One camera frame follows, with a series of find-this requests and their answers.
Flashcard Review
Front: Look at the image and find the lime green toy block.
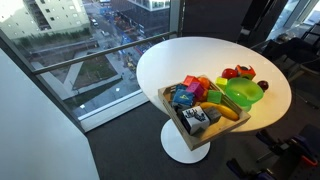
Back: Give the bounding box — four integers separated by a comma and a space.
214, 76, 229, 92

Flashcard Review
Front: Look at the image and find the large orange toy fruit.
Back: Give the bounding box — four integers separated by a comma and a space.
197, 76, 212, 90

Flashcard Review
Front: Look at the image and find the orange number six cube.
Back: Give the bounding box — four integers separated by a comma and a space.
235, 64, 257, 81

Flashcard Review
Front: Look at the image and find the blue number cube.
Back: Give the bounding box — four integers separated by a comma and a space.
171, 89, 195, 109

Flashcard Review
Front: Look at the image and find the grey window railing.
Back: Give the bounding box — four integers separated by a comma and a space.
32, 30, 178, 76

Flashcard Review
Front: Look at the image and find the wooden toy tray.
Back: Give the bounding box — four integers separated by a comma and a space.
157, 74, 252, 152

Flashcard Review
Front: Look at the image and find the black orange bar clamp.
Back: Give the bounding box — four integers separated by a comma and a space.
226, 158, 278, 180
255, 128, 319, 168

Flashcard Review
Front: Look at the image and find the green toy cube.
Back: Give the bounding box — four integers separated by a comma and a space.
206, 89, 223, 105

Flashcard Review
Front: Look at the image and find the yellow toy banana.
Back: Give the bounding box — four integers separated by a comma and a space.
199, 101, 240, 122

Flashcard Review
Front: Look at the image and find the black office chair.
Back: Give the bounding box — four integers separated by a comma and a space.
261, 21, 320, 81

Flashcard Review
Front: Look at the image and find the dark window frame post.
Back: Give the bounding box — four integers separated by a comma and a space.
0, 29, 88, 134

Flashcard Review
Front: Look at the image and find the magenta toy cube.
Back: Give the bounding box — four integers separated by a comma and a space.
185, 81, 206, 100

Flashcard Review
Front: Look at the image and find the green plastic bowl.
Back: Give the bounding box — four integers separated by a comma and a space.
224, 77, 265, 113

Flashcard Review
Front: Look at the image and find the red toy apple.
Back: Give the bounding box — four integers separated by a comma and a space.
221, 67, 239, 80

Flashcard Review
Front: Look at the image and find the white table pedestal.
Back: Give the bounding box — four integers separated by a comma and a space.
160, 118, 212, 165

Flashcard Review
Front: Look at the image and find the dark purple toy plum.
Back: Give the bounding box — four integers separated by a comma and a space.
256, 79, 270, 93

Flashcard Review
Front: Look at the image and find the red toy cube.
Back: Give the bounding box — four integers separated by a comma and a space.
182, 74, 200, 88

